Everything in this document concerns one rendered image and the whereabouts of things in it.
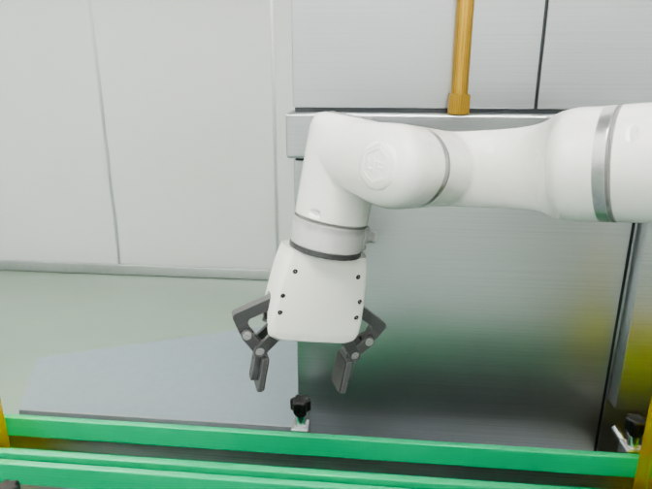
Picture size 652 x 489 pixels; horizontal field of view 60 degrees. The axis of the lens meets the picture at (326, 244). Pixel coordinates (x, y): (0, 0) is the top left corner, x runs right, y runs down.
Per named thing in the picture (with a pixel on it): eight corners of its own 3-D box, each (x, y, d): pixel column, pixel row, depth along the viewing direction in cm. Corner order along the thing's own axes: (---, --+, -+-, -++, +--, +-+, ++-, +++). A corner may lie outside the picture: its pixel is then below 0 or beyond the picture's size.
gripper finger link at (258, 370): (268, 322, 60) (259, 377, 62) (239, 320, 59) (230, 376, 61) (274, 335, 57) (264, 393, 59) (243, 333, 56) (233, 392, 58)
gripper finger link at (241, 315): (307, 286, 59) (301, 335, 61) (234, 284, 57) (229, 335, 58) (309, 291, 58) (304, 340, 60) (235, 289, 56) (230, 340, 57)
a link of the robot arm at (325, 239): (365, 215, 62) (360, 239, 63) (287, 205, 59) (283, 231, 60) (390, 233, 55) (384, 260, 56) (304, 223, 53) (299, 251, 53)
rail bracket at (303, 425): (319, 454, 88) (318, 378, 84) (313, 485, 81) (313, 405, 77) (294, 452, 88) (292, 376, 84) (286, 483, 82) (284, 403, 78)
